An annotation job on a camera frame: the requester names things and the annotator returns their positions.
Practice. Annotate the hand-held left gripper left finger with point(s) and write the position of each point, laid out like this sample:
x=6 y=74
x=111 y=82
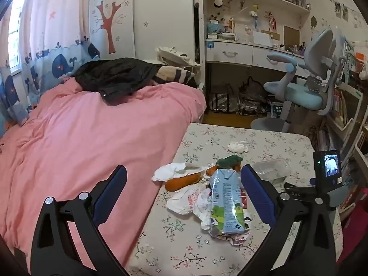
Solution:
x=110 y=195

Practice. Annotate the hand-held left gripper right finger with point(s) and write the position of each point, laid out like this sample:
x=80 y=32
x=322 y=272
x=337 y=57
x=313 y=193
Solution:
x=258 y=198

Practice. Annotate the clear plastic bottle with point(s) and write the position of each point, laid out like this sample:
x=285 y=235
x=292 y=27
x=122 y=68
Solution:
x=273 y=169

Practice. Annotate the blue milk carton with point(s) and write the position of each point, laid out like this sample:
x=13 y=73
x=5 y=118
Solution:
x=224 y=201

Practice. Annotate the white tissue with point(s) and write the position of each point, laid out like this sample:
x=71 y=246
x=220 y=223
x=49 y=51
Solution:
x=238 y=147

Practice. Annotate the orange plush cylinder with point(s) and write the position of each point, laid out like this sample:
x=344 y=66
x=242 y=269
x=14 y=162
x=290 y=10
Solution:
x=181 y=182

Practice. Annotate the red cloth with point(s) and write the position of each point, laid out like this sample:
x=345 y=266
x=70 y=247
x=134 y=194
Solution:
x=356 y=230

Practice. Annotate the floral bedsheet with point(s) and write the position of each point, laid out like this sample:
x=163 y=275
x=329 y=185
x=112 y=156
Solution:
x=273 y=149

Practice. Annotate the crumpled white plastic bag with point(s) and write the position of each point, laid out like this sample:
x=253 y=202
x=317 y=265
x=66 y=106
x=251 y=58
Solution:
x=204 y=215

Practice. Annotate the crumpled white paper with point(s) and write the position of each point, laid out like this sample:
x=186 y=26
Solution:
x=166 y=172

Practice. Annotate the pink blanket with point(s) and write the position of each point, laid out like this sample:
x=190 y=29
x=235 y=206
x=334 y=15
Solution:
x=86 y=135

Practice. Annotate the white bookshelf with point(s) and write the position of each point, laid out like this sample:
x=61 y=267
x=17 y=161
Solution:
x=342 y=103

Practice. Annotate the blue desk chair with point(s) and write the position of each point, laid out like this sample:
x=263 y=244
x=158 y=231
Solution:
x=302 y=96

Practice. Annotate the plaid bag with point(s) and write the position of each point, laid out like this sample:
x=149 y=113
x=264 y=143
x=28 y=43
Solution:
x=224 y=102

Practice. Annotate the black bag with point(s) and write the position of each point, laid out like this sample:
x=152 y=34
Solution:
x=253 y=92

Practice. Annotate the black jacket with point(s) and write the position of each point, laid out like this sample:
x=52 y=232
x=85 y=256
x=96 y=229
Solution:
x=115 y=77

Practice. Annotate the striped pillow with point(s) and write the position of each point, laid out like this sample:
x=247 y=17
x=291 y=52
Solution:
x=175 y=76

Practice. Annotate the canvas tote bag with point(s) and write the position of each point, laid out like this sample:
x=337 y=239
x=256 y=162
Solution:
x=175 y=54

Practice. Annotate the cork board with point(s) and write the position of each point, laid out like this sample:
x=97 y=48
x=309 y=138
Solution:
x=291 y=34

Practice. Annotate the whale print curtain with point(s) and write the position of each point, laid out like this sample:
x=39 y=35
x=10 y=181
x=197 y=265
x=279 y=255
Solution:
x=43 y=34

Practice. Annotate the white wardrobe with tree decal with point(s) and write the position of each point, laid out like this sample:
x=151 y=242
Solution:
x=123 y=20

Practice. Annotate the window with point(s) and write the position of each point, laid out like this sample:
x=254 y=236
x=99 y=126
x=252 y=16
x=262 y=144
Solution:
x=14 y=34

